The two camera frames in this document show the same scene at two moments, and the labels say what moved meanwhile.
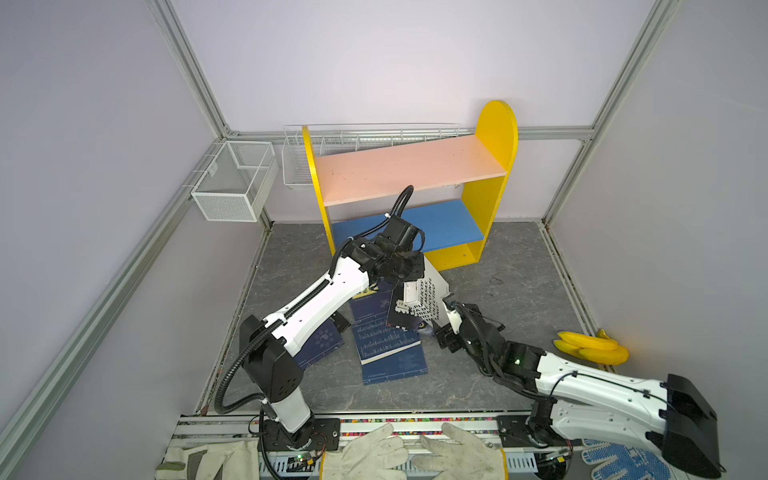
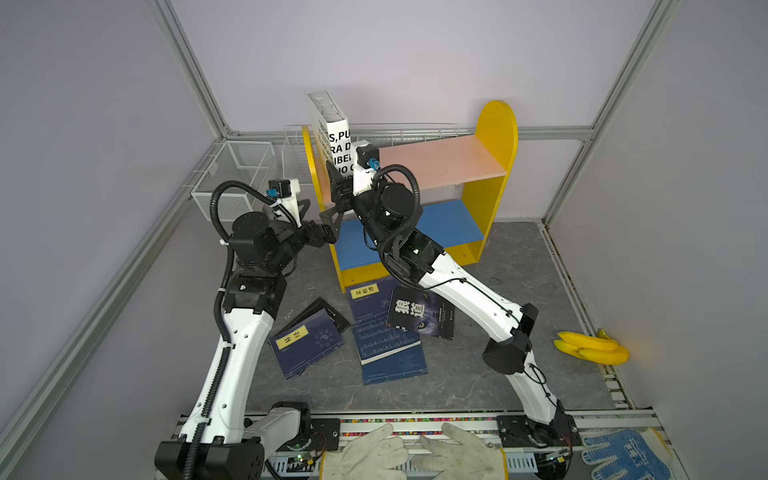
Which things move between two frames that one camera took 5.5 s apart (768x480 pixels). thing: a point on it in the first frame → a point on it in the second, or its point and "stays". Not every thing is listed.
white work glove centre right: x=466 y=459 stays
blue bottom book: x=406 y=363 stays
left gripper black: x=417 y=258 → x=315 y=238
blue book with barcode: x=378 y=340 stays
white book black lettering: x=424 y=297 → x=334 y=132
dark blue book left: x=319 y=338 stays
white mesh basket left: x=237 y=182 stays
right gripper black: x=447 y=336 → x=348 y=193
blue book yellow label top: x=372 y=305 stays
